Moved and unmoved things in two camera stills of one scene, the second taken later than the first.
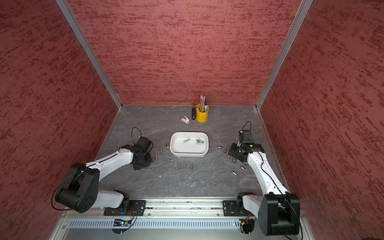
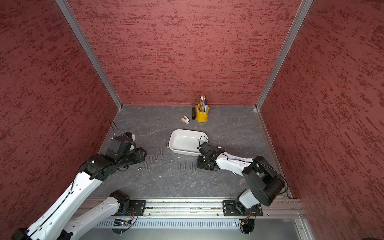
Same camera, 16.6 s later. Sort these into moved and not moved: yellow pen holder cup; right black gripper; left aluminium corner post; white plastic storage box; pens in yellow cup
Moved: white plastic storage box; right black gripper
Not moved: left aluminium corner post; pens in yellow cup; yellow pen holder cup
